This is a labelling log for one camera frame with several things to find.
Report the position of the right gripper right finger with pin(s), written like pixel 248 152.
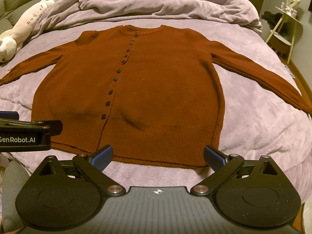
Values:
pixel 225 168

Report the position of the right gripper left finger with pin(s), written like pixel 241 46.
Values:
pixel 92 167

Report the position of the rust brown knit cardigan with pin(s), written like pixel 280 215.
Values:
pixel 153 94

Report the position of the lilac fleece bed sheet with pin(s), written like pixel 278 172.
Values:
pixel 256 121

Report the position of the white plush toy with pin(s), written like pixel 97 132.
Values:
pixel 12 40

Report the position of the green padded headboard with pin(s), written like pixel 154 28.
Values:
pixel 22 2

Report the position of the yellow-legged side table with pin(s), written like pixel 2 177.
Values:
pixel 289 41

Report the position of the crumpled lilac duvet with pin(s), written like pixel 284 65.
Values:
pixel 65 14

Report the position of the paper-wrapped flower bouquet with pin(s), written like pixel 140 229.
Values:
pixel 290 7

